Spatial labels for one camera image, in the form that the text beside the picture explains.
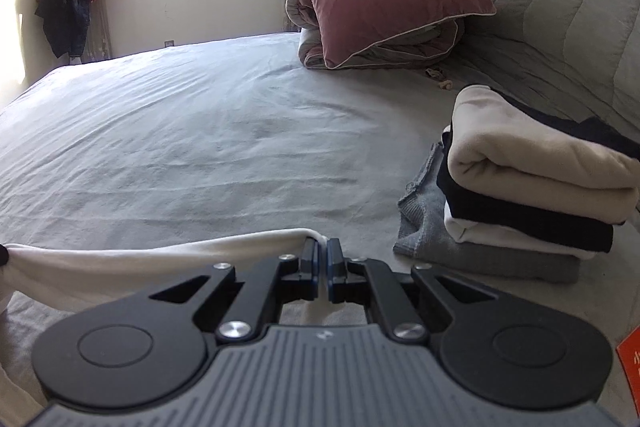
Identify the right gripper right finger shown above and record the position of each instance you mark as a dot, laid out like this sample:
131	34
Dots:
374	286

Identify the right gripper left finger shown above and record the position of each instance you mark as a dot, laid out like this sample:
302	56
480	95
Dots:
269	286

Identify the white long pants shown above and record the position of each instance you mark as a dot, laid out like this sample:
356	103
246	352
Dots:
77	280

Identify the grey folded sweater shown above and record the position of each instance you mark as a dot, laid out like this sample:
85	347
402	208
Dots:
422	237

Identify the white folded garment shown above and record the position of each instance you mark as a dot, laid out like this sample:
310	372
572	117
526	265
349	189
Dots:
465	231

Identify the beige folded garment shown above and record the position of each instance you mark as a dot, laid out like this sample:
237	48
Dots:
499	151

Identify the small brown trinket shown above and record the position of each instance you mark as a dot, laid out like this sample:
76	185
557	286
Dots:
441	79

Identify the black folded garment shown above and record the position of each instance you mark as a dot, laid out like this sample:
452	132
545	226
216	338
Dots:
549	226

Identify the red paper card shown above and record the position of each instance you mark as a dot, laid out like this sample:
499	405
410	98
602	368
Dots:
628	353

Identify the grey quilted headboard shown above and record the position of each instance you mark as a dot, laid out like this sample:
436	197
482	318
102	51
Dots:
569	58

